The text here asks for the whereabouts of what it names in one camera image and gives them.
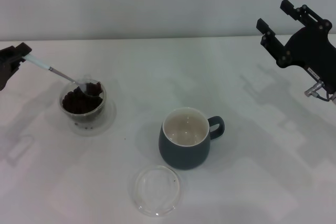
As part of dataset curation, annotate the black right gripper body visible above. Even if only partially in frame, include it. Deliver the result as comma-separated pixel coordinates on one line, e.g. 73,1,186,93
286,26,336,95

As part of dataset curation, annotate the blue handled metal spoon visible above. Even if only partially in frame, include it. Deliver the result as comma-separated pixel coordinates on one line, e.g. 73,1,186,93
24,54,102,96

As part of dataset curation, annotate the pile of coffee beans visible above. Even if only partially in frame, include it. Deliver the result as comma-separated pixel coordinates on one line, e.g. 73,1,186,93
62,82,103,114

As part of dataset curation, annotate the dark green ceramic mug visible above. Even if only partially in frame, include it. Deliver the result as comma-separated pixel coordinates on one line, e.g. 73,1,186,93
158,107,226,170

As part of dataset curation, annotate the clear glass dish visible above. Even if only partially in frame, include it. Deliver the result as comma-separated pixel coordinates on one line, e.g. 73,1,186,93
135,165,184,218

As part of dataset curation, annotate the glass bowl of coffee beans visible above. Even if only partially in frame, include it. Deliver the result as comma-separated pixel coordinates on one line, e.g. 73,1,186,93
59,75,108,122

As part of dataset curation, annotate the glass saucer under cup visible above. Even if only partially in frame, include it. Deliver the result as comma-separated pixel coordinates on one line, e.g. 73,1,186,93
65,98,117,137

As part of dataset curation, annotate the right wrist metal cable plug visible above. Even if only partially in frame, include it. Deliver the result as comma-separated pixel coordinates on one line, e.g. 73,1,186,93
303,82,334,101

